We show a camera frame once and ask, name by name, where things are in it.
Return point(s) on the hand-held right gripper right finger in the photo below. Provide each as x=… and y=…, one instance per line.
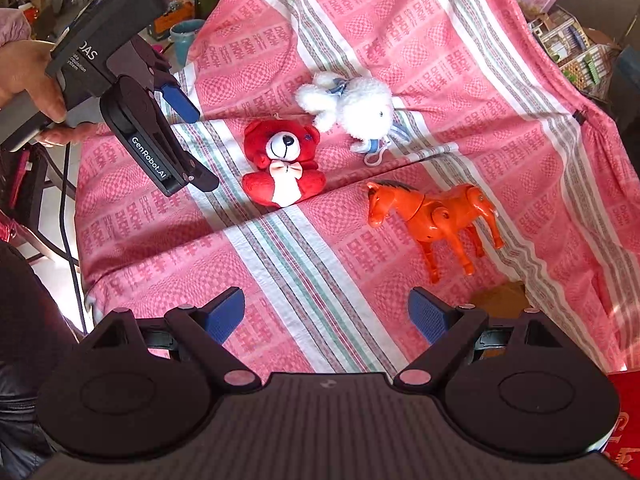
x=427, y=314

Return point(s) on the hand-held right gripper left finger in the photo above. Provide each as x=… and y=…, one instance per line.
x=225, y=314

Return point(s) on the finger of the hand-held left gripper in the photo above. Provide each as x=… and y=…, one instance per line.
x=179, y=102
x=192, y=172

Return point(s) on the red teddy bear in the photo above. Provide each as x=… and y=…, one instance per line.
x=285, y=165

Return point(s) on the orange toy horse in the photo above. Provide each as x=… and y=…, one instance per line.
x=440, y=215

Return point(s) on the white plush toy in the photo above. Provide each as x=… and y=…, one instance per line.
x=360, y=102

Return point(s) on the red box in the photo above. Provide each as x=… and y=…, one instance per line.
x=627, y=420

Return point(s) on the person's left hand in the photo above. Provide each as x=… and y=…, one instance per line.
x=25, y=72

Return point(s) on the teal bucket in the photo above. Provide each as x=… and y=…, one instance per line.
x=184, y=40

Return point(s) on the orange crate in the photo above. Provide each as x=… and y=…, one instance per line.
x=172, y=17

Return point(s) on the brown cardboard box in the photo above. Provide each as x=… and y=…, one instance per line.
x=500, y=300

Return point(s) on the dark wooden chair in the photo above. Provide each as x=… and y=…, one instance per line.
x=35, y=195

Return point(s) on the pink patterned blanket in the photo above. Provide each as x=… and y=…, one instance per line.
x=350, y=25

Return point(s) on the person's black jacket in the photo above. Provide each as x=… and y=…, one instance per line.
x=22, y=360

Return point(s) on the black clip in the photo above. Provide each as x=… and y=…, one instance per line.
x=579, y=117

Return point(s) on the toy house set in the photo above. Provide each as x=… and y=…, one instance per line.
x=570, y=45

